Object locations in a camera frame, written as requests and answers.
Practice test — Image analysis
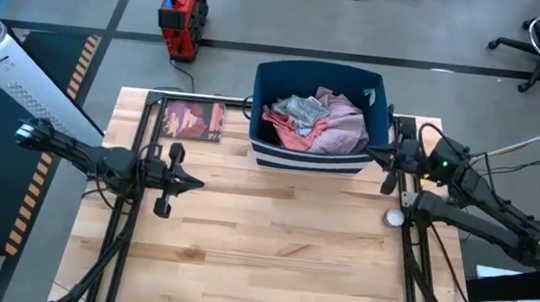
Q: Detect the white tower fan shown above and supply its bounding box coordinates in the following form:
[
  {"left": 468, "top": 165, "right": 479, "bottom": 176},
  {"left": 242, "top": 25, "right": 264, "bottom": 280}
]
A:
[{"left": 0, "top": 17, "right": 116, "bottom": 147}]

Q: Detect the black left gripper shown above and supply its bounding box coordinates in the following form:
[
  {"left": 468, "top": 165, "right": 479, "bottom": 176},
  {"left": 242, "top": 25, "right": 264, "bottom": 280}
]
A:
[{"left": 132, "top": 137, "right": 209, "bottom": 223}]

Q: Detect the pale blue-grey garment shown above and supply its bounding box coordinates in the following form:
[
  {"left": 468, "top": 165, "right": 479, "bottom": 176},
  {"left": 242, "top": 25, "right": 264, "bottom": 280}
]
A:
[{"left": 269, "top": 90, "right": 333, "bottom": 139}]

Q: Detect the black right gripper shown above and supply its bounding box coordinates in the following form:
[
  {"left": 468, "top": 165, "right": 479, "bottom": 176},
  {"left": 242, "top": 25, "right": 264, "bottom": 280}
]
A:
[{"left": 363, "top": 114, "right": 438, "bottom": 199}]

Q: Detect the black flat beam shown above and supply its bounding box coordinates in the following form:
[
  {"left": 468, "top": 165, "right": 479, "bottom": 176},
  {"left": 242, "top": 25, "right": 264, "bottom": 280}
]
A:
[{"left": 463, "top": 252, "right": 540, "bottom": 302}]

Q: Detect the navy white striped fabric bin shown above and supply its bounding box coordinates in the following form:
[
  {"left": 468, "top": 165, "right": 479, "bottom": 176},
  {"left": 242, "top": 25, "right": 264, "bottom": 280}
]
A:
[{"left": 236, "top": 52, "right": 400, "bottom": 182}]

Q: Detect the lilac knit sweater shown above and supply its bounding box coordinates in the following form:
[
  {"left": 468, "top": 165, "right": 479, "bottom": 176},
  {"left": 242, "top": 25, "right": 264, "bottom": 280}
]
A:
[{"left": 307, "top": 84, "right": 376, "bottom": 160}]

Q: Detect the white round puck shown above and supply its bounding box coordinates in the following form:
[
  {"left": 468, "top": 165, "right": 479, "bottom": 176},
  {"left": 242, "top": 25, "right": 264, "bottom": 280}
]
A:
[{"left": 382, "top": 206, "right": 408, "bottom": 231}]

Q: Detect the pink maroon striped garment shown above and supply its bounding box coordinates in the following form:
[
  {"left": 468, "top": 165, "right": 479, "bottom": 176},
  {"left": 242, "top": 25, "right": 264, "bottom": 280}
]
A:
[{"left": 257, "top": 104, "right": 335, "bottom": 154}]

